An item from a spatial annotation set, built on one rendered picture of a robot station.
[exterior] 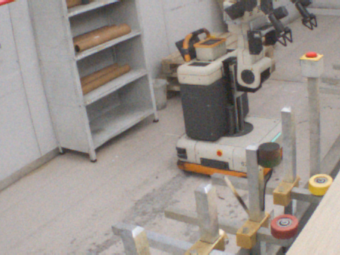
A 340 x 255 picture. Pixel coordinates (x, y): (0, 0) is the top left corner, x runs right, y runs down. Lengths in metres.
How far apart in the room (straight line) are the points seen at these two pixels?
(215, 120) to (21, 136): 1.64
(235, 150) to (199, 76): 0.54
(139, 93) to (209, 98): 1.51
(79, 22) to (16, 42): 0.73
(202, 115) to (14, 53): 1.61
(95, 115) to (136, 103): 0.42
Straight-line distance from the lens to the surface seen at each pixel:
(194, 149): 3.34
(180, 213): 1.50
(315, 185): 1.49
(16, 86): 3.90
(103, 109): 4.60
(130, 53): 4.48
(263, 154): 1.26
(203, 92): 3.15
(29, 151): 4.06
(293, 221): 1.33
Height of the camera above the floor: 1.67
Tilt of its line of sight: 22 degrees down
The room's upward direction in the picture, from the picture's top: 9 degrees counter-clockwise
